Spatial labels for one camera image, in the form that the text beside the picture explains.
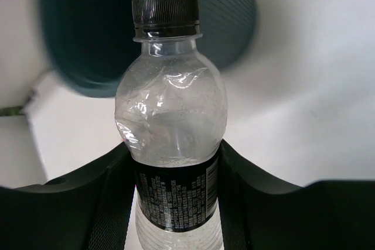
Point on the dark teal plastic bin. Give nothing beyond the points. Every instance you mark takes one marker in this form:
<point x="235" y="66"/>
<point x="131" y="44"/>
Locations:
<point x="90" y="42"/>

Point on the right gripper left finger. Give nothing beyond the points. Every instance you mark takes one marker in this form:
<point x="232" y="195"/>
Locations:
<point x="88" y="208"/>

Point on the black label bottle black cap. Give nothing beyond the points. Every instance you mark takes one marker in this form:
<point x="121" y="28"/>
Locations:
<point x="171" y="111"/>

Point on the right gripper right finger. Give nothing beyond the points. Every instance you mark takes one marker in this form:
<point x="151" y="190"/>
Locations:
<point x="261" y="211"/>

